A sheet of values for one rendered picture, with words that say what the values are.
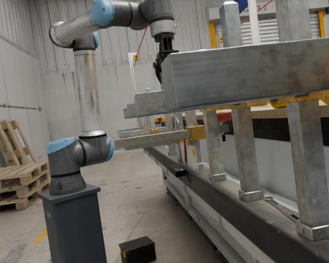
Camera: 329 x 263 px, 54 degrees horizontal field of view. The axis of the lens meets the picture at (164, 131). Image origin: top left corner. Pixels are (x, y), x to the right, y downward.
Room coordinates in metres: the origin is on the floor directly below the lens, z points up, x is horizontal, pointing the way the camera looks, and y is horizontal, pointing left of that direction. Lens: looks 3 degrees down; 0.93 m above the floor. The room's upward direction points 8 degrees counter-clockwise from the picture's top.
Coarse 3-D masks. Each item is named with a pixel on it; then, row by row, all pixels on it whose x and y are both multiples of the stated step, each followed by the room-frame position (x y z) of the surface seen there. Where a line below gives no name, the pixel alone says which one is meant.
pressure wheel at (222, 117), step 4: (220, 112) 1.23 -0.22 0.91; (224, 112) 1.20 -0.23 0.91; (228, 112) 1.20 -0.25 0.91; (220, 116) 1.19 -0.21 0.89; (224, 116) 1.19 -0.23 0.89; (228, 116) 1.20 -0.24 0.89; (220, 120) 1.19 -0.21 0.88; (224, 120) 1.19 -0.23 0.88; (228, 120) 1.20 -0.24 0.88; (220, 124) 1.22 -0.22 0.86; (224, 124) 1.22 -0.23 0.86; (224, 136) 1.23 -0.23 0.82; (224, 140) 1.23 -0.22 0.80
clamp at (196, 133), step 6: (186, 126) 1.26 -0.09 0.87; (192, 126) 1.20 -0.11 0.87; (198, 126) 1.17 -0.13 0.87; (192, 132) 1.16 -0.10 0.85; (198, 132) 1.17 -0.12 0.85; (204, 132) 1.17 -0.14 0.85; (186, 138) 1.26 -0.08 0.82; (192, 138) 1.17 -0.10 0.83; (198, 138) 1.17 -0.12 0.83; (204, 138) 1.17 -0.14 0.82
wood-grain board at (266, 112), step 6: (252, 108) 1.68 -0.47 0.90; (258, 108) 1.45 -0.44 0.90; (264, 108) 1.29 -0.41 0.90; (270, 108) 1.17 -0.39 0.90; (282, 108) 0.97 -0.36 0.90; (324, 108) 0.75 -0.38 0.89; (198, 114) 2.01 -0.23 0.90; (252, 114) 1.14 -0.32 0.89; (258, 114) 1.09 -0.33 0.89; (264, 114) 1.05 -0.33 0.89; (270, 114) 1.01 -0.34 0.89; (276, 114) 0.97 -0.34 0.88; (282, 114) 0.94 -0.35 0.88; (324, 114) 0.75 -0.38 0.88
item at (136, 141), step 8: (224, 128) 1.22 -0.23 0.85; (144, 136) 1.17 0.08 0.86; (152, 136) 1.18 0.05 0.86; (160, 136) 1.18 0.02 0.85; (168, 136) 1.18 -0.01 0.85; (176, 136) 1.19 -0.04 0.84; (184, 136) 1.19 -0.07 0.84; (120, 144) 1.16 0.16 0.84; (128, 144) 1.16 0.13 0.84; (136, 144) 1.17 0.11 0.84
